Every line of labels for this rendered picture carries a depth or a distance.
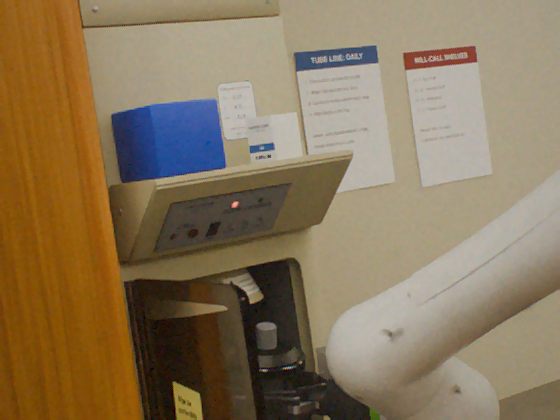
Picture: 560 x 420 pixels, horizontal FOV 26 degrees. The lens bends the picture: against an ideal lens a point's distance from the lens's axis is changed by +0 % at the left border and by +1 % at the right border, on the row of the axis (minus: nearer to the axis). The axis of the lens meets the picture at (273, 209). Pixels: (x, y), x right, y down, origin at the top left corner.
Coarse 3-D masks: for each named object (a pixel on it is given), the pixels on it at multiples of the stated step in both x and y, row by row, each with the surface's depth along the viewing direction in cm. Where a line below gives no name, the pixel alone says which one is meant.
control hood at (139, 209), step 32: (288, 160) 156; (320, 160) 160; (128, 192) 149; (160, 192) 145; (192, 192) 149; (224, 192) 152; (288, 192) 160; (320, 192) 165; (128, 224) 150; (160, 224) 150; (288, 224) 166; (128, 256) 151; (160, 256) 155
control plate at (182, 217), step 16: (240, 192) 154; (256, 192) 156; (272, 192) 158; (176, 208) 149; (192, 208) 151; (208, 208) 153; (224, 208) 155; (240, 208) 157; (256, 208) 159; (272, 208) 161; (176, 224) 151; (192, 224) 153; (208, 224) 155; (224, 224) 157; (240, 224) 159; (256, 224) 161; (272, 224) 163; (160, 240) 152; (176, 240) 154; (192, 240) 156; (208, 240) 158
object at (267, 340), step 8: (256, 328) 162; (264, 328) 161; (272, 328) 162; (256, 336) 162; (264, 336) 161; (272, 336) 162; (256, 344) 162; (264, 344) 162; (272, 344) 162; (280, 344) 164; (288, 344) 164; (264, 352) 161; (272, 352) 161; (280, 352) 161; (288, 352) 161; (296, 352) 163; (264, 360) 159; (272, 360) 159; (280, 360) 160; (288, 360) 160; (296, 360) 161
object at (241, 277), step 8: (224, 272) 167; (232, 272) 168; (240, 272) 169; (248, 272) 172; (192, 280) 166; (200, 280) 166; (208, 280) 166; (216, 280) 166; (224, 280) 166; (232, 280) 167; (240, 280) 168; (248, 280) 170; (248, 288) 169; (256, 288) 171; (248, 296) 168; (256, 296) 169
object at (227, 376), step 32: (160, 288) 144; (192, 288) 136; (224, 288) 129; (160, 320) 146; (192, 320) 137; (224, 320) 130; (160, 352) 147; (192, 352) 139; (224, 352) 131; (160, 384) 149; (192, 384) 140; (224, 384) 132; (256, 384) 127; (160, 416) 151; (224, 416) 134; (256, 416) 127
